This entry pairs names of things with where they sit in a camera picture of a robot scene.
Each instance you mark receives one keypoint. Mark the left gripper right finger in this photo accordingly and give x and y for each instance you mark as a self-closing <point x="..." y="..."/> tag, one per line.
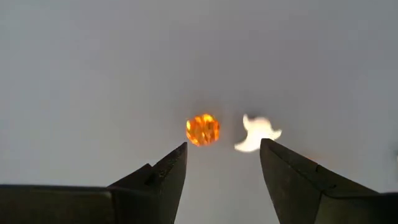
<point x="289" y="186"/>

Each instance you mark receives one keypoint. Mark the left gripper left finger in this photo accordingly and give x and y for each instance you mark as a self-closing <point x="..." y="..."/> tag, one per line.
<point x="155" y="193"/>

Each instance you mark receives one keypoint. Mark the white plastic ghost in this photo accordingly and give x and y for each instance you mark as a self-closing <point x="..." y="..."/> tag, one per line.
<point x="257" y="132"/>

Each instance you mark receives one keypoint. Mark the orange translucent pumpkin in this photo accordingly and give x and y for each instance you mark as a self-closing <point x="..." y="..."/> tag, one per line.
<point x="202" y="129"/>

